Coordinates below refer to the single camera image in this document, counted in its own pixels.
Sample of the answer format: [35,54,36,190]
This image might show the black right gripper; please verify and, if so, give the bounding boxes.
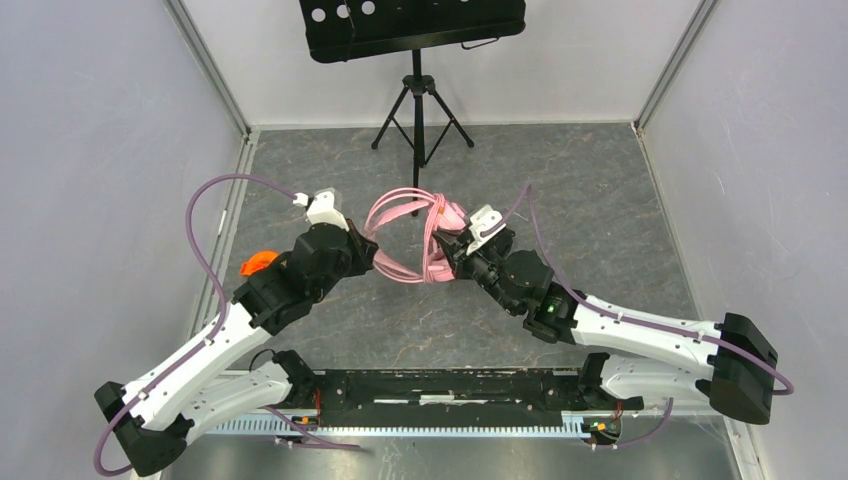
[433,227,520,315]

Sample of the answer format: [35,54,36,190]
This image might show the pink headphones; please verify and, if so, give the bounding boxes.
[365,187,466,284]

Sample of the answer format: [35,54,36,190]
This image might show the pink headphone cable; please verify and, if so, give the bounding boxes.
[420,193,452,285]

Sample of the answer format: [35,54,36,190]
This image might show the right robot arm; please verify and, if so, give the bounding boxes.
[434,229,778,425]

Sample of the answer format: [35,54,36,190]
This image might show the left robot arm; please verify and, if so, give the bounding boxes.
[94,214,388,476]

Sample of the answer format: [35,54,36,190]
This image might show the orange plastic piece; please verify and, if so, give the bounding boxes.
[239,250,280,277]

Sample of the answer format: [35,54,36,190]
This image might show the black music stand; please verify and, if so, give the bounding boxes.
[299,0,527,188]

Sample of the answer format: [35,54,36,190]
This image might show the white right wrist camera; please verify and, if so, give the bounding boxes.
[466,204,506,255]

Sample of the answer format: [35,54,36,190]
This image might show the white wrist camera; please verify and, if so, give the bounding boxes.
[466,204,506,255]
[292,188,350,231]

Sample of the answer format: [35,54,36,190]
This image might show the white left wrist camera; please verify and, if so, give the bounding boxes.
[292,188,350,231]

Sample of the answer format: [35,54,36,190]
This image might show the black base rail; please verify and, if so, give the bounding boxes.
[276,368,644,428]

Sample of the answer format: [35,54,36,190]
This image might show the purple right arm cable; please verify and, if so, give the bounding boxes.
[490,183,795,452]

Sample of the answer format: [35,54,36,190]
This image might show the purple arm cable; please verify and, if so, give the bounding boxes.
[490,183,795,452]
[92,174,306,478]

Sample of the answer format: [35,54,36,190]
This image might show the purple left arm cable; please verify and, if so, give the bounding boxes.
[92,174,306,478]

